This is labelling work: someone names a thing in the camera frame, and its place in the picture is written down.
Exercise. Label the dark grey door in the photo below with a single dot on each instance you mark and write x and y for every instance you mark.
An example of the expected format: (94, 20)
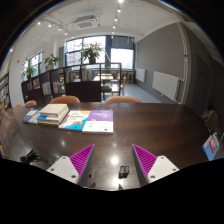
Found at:
(202, 85)

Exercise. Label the thick cream book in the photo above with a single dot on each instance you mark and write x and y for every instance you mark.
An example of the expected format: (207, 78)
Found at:
(53, 109)

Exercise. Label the teal illustrated cover book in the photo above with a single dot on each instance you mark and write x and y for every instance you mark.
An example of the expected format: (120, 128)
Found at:
(75, 120)

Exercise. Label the blue picture book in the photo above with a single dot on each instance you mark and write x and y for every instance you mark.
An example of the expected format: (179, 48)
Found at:
(210, 147)

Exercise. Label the ceiling air conditioner unit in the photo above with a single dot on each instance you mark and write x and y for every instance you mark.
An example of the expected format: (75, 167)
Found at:
(86, 22)

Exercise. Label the small white wall radiator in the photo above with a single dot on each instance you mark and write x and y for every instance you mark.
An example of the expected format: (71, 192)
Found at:
(140, 75)

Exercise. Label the ceiling spot lights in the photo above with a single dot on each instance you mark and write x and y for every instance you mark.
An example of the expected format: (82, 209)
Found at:
(119, 10)

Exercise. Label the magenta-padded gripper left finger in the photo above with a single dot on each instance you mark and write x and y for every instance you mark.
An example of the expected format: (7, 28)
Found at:
(63, 166)

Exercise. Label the white wall pipe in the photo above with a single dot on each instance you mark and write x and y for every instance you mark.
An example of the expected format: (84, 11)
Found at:
(185, 63)

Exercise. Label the dark blue book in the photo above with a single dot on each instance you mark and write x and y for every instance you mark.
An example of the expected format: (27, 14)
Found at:
(29, 115)

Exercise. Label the medium potted plant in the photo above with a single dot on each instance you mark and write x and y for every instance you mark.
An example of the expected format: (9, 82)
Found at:
(52, 60)

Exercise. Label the large white wall radiator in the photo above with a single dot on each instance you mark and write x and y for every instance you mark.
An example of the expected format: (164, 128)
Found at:
(166, 85)

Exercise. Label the wall bookshelf unit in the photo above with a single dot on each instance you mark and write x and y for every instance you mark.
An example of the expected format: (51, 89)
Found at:
(4, 95)

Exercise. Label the purple cover book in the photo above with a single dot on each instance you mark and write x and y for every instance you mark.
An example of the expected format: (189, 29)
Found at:
(100, 120)

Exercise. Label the small potted plant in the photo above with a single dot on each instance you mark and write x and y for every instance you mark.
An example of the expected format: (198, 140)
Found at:
(29, 71)

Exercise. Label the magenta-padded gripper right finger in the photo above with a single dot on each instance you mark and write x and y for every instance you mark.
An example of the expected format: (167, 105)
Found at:
(162, 166)

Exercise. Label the orange upholstered chair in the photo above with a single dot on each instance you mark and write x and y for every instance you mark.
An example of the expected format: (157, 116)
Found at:
(122, 99)
(30, 103)
(65, 99)
(18, 105)

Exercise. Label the blue and white book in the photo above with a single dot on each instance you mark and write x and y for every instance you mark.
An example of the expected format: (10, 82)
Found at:
(50, 121)

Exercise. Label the large end window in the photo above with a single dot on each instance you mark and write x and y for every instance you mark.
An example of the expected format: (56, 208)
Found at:
(122, 58)

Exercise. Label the side window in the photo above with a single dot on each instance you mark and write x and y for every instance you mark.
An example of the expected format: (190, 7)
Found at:
(35, 60)

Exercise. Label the thin white book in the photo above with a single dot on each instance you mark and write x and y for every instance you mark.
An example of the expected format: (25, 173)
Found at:
(35, 119)

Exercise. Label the dark divider shelf unit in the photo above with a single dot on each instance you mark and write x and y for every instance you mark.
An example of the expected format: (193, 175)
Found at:
(83, 93)

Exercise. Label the large bushy potted plant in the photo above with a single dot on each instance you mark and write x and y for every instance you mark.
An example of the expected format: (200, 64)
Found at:
(92, 51)

